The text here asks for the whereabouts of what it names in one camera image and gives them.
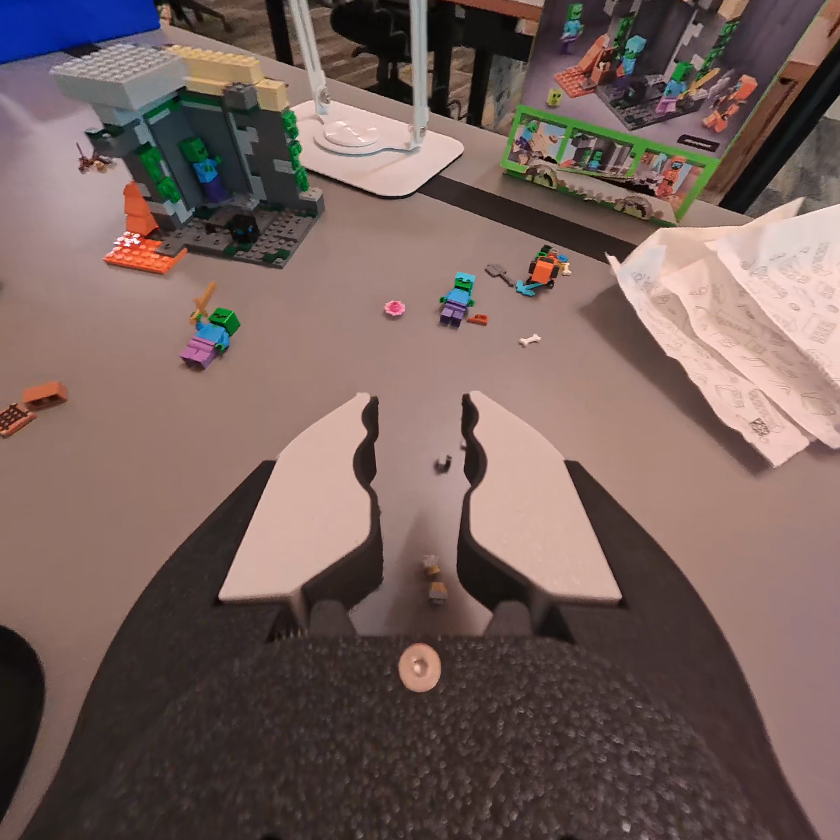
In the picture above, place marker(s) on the white book stand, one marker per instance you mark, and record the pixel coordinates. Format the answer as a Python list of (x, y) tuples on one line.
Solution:
[(380, 157)]

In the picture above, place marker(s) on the pink flower piece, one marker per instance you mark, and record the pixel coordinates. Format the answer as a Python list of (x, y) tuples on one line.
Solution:
[(396, 308)]

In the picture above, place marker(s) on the zombie toy figure teal helmet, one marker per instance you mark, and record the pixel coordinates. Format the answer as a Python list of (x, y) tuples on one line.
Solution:
[(457, 298)]

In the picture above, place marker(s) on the zombie toy figure gold sword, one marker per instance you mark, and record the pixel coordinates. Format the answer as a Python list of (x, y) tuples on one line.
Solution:
[(210, 334)]

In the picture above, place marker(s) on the small grey block piece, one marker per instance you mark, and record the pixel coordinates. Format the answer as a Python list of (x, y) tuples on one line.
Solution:
[(443, 463), (430, 564), (438, 592)]

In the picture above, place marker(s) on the black quilted cushion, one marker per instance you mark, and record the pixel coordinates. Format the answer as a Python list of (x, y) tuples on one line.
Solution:
[(19, 702)]

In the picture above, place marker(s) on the plain zombie toy figure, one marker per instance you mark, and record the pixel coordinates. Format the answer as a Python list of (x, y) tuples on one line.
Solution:
[(205, 164)]

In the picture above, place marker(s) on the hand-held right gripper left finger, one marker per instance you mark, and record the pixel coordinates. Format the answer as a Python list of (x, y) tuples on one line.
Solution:
[(302, 518)]

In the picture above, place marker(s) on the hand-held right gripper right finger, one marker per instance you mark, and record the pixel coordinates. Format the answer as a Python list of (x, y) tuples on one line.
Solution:
[(538, 525)]

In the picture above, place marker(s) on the grey toy brick building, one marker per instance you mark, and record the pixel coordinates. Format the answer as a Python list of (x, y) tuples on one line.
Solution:
[(249, 131)]

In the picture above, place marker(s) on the grey desk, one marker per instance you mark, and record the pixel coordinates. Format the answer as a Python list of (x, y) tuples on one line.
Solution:
[(197, 446)]

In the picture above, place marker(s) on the small brown two-stud brick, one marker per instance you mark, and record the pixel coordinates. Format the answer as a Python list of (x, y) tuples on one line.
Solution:
[(46, 396)]

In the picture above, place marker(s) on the orange block toy creature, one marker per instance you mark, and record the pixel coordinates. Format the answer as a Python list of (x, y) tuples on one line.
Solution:
[(543, 269)]

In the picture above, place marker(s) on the brown twig toy piece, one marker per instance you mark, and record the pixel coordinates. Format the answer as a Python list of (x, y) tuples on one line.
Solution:
[(92, 161)]

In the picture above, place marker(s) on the blue plastic bin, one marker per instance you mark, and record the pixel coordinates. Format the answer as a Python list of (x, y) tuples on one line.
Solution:
[(79, 23)]

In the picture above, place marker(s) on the pile of white paper bags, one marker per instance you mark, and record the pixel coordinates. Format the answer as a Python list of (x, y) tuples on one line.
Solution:
[(741, 315)]

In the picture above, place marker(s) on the green toy box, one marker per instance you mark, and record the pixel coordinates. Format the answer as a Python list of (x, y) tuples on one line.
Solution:
[(623, 131)]

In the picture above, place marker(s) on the black office chair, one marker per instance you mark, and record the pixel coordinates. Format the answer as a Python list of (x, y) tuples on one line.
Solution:
[(367, 26)]

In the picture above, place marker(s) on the grey toy shovel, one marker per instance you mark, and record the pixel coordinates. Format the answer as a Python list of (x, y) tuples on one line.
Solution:
[(499, 272)]

